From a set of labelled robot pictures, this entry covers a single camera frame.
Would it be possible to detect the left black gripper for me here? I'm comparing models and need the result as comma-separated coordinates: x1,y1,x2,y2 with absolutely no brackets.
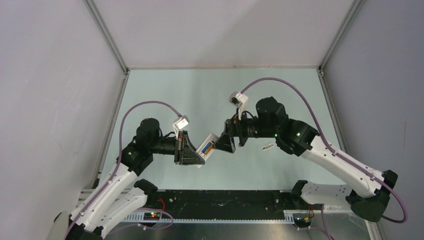
149,130,205,166

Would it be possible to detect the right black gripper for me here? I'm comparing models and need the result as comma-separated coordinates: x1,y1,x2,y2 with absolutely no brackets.
212,106,278,153

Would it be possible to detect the white AC remote control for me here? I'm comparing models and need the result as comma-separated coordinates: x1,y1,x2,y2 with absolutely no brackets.
196,133,218,162

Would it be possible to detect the orange AAA battery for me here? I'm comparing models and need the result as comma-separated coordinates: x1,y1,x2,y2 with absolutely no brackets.
203,144,214,155

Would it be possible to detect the blue AAA battery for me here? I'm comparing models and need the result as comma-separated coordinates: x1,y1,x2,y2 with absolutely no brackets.
201,141,213,155

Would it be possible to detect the white battery cover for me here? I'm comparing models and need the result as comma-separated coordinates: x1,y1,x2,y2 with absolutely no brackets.
262,142,275,151

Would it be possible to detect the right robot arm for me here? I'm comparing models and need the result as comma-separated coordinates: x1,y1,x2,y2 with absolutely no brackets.
214,97,398,222

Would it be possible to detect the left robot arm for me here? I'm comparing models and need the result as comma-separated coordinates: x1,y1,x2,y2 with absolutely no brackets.
62,115,205,240

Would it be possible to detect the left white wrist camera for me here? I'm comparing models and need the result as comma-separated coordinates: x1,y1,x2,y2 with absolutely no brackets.
172,115,190,136

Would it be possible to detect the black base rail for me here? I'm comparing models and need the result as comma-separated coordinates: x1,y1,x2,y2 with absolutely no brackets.
112,189,377,224

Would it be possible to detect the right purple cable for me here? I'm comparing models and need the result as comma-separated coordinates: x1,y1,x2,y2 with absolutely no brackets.
241,77,408,224

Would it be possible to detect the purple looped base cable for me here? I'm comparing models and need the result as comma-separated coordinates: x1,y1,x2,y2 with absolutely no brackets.
109,205,175,234

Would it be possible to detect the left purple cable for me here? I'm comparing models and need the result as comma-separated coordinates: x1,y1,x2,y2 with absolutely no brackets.
64,100,183,238

